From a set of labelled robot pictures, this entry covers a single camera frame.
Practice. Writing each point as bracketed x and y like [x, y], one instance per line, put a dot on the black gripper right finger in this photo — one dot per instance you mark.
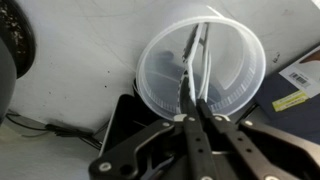
[237, 157]

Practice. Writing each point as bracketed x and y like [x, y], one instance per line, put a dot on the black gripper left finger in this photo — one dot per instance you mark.
[200, 159]

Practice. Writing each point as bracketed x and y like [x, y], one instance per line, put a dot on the clear plastic cup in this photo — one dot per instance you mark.
[216, 59]

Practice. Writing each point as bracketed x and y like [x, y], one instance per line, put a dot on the dark blue box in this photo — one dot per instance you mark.
[291, 97]

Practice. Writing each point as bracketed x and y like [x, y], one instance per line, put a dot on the dark round plant pot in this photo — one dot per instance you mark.
[17, 50]

